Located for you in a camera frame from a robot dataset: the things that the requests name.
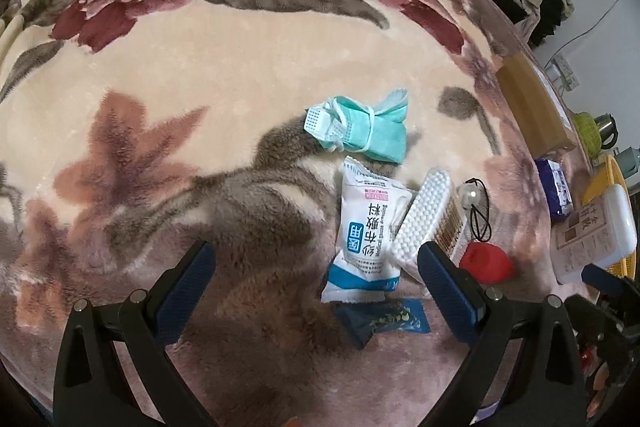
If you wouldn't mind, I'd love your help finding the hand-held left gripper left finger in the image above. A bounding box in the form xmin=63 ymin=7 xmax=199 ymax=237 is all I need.
xmin=52 ymin=240 xmax=236 ymax=427

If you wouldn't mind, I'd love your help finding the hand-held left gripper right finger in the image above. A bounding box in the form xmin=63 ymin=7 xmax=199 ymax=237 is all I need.
xmin=417 ymin=242 xmax=586 ymax=427

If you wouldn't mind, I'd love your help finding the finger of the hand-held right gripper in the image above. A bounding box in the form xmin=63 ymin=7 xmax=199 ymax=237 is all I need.
xmin=581 ymin=263 xmax=640 ymax=297

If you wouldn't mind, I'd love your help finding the red round cap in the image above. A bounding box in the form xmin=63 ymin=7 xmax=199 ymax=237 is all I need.
xmin=459 ymin=242 xmax=513 ymax=285

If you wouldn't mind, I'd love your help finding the dark blue wrapper packet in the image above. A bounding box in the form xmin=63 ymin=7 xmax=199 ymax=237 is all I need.
xmin=334 ymin=298 xmax=431 ymax=350

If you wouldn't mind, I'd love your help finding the cotton swab pack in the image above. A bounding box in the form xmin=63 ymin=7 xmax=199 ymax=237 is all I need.
xmin=389 ymin=167 xmax=476 ymax=285

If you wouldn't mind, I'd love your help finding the white and blue gauze packet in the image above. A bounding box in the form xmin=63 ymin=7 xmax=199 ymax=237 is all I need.
xmin=320 ymin=156 xmax=418 ymax=304

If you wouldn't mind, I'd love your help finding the green face mask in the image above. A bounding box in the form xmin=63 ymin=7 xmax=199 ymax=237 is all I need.
xmin=303 ymin=89 xmax=412 ymax=164

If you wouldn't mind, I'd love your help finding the white labelled bottle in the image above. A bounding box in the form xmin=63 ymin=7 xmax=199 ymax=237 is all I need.
xmin=550 ymin=183 xmax=638 ymax=285

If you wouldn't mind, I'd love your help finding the blue tissue pack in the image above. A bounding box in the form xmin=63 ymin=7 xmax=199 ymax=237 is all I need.
xmin=534 ymin=158 xmax=573 ymax=222

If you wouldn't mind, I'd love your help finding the yellow plastic basket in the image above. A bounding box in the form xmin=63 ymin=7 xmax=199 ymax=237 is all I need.
xmin=582 ymin=154 xmax=640 ymax=280

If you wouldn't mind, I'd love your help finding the steel kettle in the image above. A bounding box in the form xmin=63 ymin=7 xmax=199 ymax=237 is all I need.
xmin=592 ymin=112 xmax=621 ymax=150

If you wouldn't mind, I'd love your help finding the floral fleece blanket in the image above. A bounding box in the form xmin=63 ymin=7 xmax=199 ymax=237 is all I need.
xmin=0 ymin=0 xmax=576 ymax=427

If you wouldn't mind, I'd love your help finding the white power socket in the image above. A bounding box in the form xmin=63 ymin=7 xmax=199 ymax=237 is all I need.
xmin=545 ymin=54 xmax=581 ymax=90

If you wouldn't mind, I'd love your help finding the thin wall cable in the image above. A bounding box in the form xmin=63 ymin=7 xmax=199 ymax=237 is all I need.
xmin=547 ymin=0 xmax=621 ymax=68

